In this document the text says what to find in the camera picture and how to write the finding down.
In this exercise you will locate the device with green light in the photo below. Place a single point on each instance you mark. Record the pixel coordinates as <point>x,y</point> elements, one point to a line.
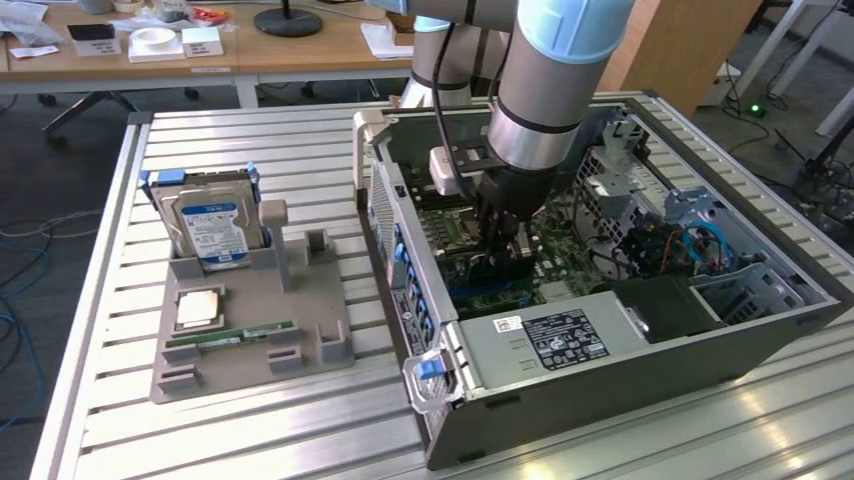
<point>757,109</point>

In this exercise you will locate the grey plastic parts rack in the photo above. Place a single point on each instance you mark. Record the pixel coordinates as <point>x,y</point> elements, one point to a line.
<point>261,310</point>

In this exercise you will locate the blue expansion slot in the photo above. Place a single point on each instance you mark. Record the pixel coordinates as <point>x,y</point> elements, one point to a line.
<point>466,292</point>

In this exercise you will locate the blue case latch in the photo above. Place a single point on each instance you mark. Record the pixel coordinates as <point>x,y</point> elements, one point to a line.
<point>429,367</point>

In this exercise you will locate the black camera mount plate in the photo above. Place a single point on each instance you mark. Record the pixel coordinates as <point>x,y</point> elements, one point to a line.
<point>477,156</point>

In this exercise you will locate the clear plastic bag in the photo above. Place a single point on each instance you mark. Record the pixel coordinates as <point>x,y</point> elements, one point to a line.
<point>27,22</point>

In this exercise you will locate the brown cardboard box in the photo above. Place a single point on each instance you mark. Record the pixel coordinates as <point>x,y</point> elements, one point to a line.
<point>401,22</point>

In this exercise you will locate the grey metal disk bay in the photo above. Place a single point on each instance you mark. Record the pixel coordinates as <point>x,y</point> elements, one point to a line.
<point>615,200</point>
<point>748,295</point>

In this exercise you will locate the wooden desk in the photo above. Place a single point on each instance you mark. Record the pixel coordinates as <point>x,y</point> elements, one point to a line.
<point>321,55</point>
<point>101,70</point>

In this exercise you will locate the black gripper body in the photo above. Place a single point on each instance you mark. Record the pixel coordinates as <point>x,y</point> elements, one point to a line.
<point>520,190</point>

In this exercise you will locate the green RAM stick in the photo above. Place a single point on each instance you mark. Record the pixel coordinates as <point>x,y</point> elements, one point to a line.
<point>221,340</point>

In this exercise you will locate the wooden cabinet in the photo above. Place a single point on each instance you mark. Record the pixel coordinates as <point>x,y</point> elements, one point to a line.
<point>695,50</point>

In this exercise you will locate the red small item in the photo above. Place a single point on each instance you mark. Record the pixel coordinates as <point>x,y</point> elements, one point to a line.
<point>209,17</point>

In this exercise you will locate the black and white box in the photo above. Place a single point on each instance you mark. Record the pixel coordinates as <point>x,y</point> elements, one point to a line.
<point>94,37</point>

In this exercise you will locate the CPU socket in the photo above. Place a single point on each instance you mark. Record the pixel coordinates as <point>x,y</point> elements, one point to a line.
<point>468,222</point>

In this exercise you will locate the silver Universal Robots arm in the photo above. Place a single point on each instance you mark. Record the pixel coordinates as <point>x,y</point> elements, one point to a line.
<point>554,75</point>

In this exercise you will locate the black round lamp base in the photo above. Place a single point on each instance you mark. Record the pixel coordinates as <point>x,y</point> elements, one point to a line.
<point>288,25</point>

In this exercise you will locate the hard disk in blue caddy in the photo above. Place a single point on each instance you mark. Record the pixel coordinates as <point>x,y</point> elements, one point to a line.
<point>208,225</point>

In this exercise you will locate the plain white box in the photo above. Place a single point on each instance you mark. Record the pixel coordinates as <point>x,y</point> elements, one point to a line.
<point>202,42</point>

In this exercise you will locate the white box under tape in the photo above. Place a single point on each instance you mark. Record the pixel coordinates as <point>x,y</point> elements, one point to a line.
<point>157,54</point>

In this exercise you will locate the black office chair base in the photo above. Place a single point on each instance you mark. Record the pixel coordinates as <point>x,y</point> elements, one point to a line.
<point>87,107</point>

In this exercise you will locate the silver CPU chip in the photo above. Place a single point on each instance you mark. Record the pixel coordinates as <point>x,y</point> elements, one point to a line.
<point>197,310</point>

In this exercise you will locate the black Nvidia graphics card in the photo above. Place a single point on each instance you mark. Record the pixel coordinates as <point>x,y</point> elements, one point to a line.
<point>497,272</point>

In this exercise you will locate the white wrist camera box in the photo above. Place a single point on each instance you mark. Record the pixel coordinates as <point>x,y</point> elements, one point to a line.
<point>446,172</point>

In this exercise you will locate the white card with red print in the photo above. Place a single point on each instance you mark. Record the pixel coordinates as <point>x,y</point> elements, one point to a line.
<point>34,51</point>

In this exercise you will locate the grey power supply unit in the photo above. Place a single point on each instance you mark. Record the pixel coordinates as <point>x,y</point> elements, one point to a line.
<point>508,350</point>

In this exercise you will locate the grey cup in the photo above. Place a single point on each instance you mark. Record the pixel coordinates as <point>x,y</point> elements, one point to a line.
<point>95,6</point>

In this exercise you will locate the white table frame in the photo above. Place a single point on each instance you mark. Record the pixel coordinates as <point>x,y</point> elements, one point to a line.
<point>775,45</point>

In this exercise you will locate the silver chipset heatsink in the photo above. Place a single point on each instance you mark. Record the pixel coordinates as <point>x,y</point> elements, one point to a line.
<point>556,293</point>

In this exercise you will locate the green Dell motherboard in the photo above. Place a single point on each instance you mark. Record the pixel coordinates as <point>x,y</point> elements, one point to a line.
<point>568,255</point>

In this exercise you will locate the white paper stack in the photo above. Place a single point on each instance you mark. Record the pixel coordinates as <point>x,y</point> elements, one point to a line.
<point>384,42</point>

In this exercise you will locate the open grey PC case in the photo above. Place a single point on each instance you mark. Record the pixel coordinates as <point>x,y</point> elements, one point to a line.
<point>601,400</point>

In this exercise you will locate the RAM stick with white label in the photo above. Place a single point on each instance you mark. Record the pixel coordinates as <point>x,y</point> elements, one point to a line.
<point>457,257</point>

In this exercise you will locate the white tape roll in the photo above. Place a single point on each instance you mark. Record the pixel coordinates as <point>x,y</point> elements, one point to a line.
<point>153,37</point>

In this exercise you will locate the white box with red button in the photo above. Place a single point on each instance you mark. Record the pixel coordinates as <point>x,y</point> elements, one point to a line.
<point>727,85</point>

